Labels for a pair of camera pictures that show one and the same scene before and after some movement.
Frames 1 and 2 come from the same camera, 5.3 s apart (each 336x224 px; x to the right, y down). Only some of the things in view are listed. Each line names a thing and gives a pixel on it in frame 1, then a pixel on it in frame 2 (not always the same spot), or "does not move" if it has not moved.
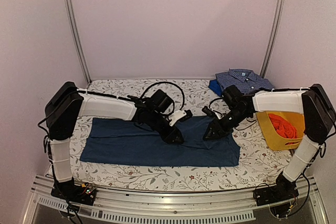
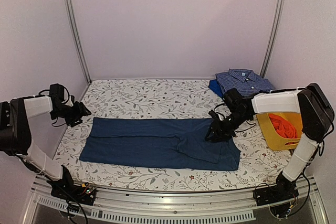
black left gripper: (174, 133) -> (80, 112)
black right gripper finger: (212, 130) does not move
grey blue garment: (117, 142) does not move
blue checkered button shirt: (247, 80) does not move
